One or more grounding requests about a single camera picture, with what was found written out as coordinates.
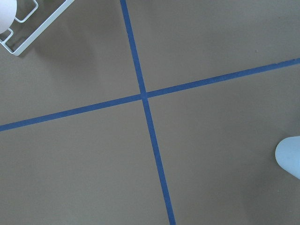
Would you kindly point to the light blue plastic cup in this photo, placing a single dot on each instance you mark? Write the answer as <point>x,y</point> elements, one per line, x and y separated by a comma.
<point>287,154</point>

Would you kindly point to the white cup rack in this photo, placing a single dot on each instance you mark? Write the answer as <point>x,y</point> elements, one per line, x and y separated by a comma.
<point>31,19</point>

